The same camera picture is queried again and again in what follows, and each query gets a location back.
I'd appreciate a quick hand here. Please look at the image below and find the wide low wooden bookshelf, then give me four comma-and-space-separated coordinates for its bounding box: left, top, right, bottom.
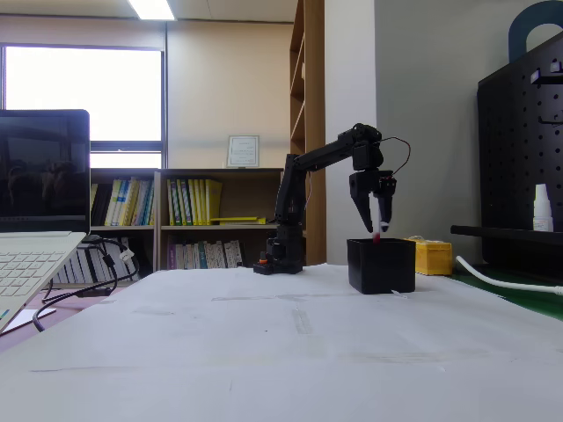
156, 167, 286, 272

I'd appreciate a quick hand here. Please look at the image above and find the white power cable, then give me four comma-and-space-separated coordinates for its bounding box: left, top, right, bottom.
455, 255, 563, 296

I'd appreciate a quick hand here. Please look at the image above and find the yellow binder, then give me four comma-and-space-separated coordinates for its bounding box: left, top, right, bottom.
204, 178, 223, 227

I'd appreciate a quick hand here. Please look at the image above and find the white card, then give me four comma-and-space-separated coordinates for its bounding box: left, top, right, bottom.
4, 307, 59, 331

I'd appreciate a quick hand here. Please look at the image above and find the yellow cardboard box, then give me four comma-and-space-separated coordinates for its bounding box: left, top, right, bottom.
404, 236, 454, 277

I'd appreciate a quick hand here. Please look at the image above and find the white plastic bottle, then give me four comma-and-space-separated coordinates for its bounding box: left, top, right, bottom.
532, 183, 555, 233

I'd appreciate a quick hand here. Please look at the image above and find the flat yellow book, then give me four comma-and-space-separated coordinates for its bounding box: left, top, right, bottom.
209, 215, 267, 227

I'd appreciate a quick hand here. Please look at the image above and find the white laptop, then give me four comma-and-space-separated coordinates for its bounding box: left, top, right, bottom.
0, 108, 91, 336

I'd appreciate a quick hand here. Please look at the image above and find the red servo wire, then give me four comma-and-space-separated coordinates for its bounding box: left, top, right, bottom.
379, 136, 413, 178

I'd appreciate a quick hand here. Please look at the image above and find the ceiling light panel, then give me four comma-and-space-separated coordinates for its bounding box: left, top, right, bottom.
127, 0, 177, 21

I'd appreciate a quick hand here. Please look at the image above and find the tall wooden bookshelf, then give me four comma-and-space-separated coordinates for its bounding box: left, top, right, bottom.
289, 0, 327, 267

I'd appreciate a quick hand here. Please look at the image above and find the framed certificate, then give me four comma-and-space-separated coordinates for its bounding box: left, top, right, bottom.
226, 134, 261, 170

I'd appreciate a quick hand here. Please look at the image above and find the window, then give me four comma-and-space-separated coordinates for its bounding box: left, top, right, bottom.
0, 43, 168, 171

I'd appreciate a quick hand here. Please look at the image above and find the black usb cable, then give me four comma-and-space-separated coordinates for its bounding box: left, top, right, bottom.
32, 280, 113, 334
41, 236, 141, 305

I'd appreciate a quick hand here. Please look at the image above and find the narrow low wooden bookshelf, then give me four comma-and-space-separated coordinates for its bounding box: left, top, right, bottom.
89, 168, 161, 285

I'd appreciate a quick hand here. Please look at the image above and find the white paper table cover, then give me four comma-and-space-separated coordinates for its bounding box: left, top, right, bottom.
0, 263, 563, 422

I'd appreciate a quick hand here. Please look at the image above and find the blue arch sign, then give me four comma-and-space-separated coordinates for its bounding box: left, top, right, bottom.
508, 0, 563, 63

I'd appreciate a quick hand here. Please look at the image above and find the green desk mat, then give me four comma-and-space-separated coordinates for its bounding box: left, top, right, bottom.
448, 268, 563, 323

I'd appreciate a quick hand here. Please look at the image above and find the black square cup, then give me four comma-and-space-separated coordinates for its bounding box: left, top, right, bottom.
346, 237, 417, 295

